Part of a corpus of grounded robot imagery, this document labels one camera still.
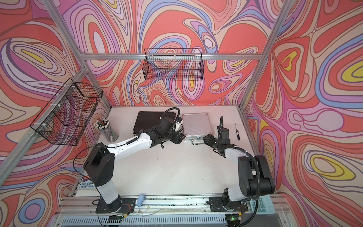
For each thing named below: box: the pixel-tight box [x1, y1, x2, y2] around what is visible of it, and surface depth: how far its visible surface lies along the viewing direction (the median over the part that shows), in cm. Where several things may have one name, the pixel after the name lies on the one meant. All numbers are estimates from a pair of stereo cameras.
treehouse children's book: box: [77, 178, 97, 192], surface depth 80 cm
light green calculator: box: [249, 194, 276, 215], surface depth 73 cm
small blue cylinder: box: [136, 193, 147, 207], surface depth 75 cm
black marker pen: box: [234, 123, 241, 141], surface depth 103 cm
